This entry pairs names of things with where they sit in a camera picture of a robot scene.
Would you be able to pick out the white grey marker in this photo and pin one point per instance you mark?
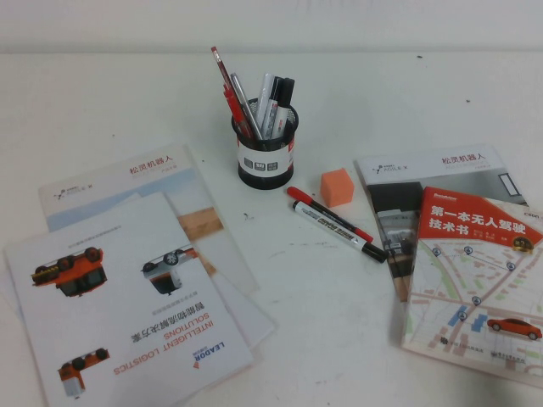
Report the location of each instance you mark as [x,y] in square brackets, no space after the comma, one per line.
[264,95]

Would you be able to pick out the black mesh pen holder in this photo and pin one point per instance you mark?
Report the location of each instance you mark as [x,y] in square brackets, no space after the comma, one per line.
[263,179]

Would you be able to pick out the AgileX brochure with wood photo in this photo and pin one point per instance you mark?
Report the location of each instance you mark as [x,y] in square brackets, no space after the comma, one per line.
[127,180]

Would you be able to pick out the orange autonomous driving book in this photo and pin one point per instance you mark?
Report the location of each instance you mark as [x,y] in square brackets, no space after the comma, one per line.
[466,288]

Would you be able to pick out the slim red marker pen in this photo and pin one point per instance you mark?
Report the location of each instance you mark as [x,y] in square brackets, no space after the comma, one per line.
[297,193]

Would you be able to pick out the red gel pen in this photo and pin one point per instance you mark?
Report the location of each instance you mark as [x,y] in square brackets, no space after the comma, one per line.
[233,106]

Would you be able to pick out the AgileX brochure with room photo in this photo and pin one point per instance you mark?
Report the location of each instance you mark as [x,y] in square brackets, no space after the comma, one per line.
[424,169]

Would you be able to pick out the Leador logistics brochure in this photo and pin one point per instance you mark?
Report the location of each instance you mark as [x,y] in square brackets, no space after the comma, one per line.
[119,305]

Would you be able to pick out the white whiteboard marker black cap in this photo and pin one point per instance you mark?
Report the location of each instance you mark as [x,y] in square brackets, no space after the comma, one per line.
[335,226]

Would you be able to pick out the orange foam cube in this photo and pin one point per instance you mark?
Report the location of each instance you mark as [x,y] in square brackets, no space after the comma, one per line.
[336,188]

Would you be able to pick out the silver grey pen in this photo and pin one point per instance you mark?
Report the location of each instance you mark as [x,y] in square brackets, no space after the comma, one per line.
[242,96]

